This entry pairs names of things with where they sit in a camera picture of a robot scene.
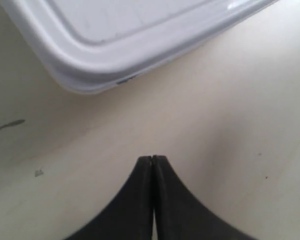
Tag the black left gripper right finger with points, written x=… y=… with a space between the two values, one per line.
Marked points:
x=179 y=215

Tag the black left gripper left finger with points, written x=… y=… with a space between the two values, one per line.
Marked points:
x=129 y=215

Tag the white lidded plastic container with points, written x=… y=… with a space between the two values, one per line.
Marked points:
x=89 y=46

